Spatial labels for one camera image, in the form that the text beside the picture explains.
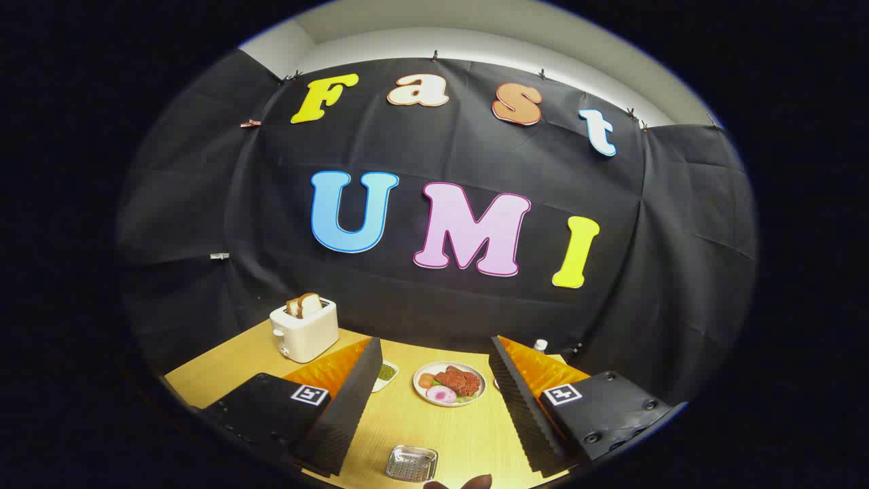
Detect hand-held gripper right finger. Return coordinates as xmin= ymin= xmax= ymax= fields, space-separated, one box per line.
xmin=487 ymin=334 xmax=688 ymax=477

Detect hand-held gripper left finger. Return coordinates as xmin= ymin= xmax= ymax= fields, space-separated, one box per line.
xmin=197 ymin=336 xmax=384 ymax=478

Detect metal wire basket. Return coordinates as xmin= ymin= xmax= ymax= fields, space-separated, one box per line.
xmin=385 ymin=445 xmax=439 ymax=484

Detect white divided dish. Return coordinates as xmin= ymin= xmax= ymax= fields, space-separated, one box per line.
xmin=372 ymin=361 xmax=400 ymax=393

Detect white oval food plate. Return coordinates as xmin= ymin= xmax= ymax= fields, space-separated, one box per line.
xmin=413 ymin=361 xmax=487 ymax=408

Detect brown meat piece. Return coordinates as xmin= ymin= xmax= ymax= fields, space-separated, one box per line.
xmin=434 ymin=367 xmax=481 ymax=397

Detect white toaster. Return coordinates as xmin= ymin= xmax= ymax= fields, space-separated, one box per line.
xmin=270 ymin=297 xmax=339 ymax=364

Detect black backdrop cloth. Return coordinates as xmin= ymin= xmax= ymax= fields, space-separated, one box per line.
xmin=115 ymin=48 xmax=759 ymax=408

